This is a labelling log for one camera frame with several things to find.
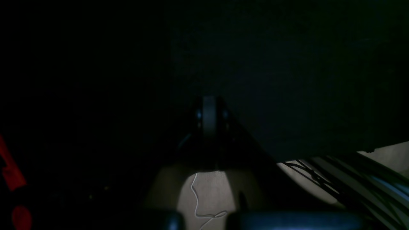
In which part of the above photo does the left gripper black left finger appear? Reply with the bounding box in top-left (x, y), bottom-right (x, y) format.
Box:
top-left (132, 96), bottom-right (210, 230)

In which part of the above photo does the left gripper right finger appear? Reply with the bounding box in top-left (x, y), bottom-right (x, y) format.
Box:
top-left (209, 96), bottom-right (364, 230)

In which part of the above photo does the orange and black clamp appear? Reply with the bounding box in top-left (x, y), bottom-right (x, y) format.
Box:
top-left (0, 136), bottom-right (33, 230)

